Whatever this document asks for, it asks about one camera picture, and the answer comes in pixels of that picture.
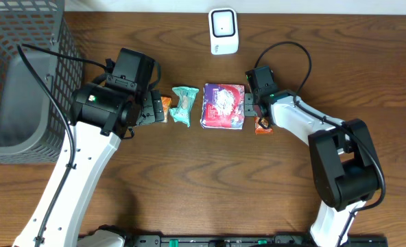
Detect orange white snack packet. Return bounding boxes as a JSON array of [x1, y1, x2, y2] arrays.
[[161, 96, 172, 123]]

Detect purple red snack bag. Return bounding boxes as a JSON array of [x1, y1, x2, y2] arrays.
[[200, 83, 245, 130]]

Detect teal snack packet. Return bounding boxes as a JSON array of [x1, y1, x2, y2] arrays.
[[169, 86, 199, 128]]

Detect red Top chocolate bar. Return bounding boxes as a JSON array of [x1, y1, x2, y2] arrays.
[[254, 117, 273, 134]]

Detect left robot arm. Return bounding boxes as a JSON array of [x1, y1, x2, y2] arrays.
[[14, 48, 164, 247]]

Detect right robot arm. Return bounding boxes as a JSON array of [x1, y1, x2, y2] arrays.
[[246, 67, 385, 246]]

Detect white barcode scanner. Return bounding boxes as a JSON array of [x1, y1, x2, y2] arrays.
[[208, 8, 239, 56]]

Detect grey plastic mesh basket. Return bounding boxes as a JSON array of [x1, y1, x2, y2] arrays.
[[0, 0, 84, 163]]

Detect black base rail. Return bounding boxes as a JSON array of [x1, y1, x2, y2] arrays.
[[130, 234, 389, 247]]

